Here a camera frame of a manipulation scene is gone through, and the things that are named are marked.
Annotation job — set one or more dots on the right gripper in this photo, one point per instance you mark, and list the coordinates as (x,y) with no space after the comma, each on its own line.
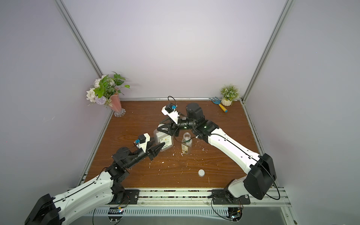
(174,125)

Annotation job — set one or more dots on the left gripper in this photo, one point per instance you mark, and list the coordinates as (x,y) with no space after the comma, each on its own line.
(149,153)

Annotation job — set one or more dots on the square clear plastic bottle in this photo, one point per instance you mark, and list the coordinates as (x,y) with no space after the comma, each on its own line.
(161,137)

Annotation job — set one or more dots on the tall clear labelled bottle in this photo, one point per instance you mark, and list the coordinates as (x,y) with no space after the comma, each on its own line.
(186,143)

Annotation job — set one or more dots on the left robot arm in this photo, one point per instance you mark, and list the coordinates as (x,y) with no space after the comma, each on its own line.
(65,208)

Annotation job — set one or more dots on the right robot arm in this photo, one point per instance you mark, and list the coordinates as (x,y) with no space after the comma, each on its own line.
(259,169)

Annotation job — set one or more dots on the blue yellow garden trowel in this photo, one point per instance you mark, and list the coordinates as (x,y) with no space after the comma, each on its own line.
(217,101)

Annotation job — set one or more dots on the small potted green plant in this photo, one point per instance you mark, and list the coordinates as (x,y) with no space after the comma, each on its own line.
(230,93)

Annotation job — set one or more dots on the pink vase with flowers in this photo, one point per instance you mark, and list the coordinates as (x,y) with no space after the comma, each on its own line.
(106,91)

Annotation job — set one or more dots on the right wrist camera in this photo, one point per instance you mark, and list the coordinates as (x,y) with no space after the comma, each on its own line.
(170,110)

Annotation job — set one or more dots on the aluminium front rail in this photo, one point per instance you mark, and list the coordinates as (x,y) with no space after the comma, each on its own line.
(194,197)

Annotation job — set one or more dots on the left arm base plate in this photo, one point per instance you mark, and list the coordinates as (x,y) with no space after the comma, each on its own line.
(127,196)

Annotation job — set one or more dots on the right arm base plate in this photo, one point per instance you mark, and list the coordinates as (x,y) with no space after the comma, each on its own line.
(221,197)

